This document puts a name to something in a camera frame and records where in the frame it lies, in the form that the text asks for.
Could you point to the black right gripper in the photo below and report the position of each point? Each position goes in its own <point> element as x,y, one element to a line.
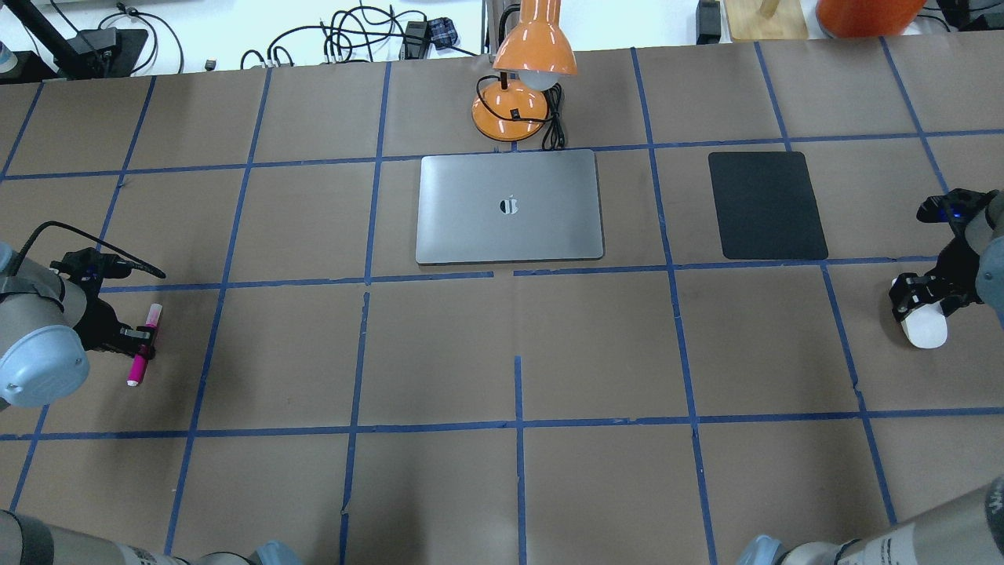
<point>954,283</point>

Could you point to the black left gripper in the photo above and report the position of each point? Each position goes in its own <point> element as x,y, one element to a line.
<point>100,324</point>

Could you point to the white computer mouse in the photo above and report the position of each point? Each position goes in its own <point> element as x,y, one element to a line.
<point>926,326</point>

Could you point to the pink highlighter pen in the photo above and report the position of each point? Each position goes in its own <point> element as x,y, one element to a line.
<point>146,351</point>

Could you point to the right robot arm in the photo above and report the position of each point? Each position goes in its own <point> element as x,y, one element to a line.
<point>981,225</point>

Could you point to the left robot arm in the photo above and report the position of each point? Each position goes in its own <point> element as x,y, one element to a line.
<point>52,317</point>

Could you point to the black mousepad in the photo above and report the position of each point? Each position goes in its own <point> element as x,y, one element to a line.
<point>766,207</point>

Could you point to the orange cylindrical container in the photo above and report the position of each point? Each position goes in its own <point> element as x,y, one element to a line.
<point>853,19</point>

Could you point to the wooden stand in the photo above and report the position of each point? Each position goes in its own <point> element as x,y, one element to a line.
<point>765,21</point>

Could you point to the black power adapter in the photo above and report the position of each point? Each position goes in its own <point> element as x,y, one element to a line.
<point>708,22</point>

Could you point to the silver laptop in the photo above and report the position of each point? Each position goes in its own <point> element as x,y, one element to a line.
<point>521,206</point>

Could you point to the orange desk lamp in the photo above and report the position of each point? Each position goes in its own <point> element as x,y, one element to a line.
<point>523,96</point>

